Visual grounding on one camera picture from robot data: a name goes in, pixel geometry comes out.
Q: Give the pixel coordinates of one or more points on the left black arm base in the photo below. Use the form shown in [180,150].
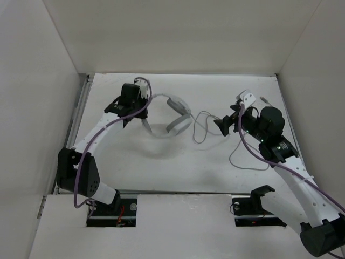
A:
[124,216]

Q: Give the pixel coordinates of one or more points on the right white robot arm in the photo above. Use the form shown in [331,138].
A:
[320,220]

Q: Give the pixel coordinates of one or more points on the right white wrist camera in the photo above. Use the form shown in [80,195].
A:
[247,98]

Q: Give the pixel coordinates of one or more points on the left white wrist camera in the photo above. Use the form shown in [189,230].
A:
[143,85]

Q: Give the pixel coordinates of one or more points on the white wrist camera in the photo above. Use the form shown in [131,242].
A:
[143,85]
[247,98]

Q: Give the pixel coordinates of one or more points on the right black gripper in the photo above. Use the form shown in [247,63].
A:
[226,122]

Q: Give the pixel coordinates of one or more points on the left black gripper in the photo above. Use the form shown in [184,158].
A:
[143,114]

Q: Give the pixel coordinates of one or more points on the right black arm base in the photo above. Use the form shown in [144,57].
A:
[246,216]

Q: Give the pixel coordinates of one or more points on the white grey headphones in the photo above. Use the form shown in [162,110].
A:
[168,117]

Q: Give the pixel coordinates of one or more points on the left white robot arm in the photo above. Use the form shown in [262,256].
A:
[77,169]

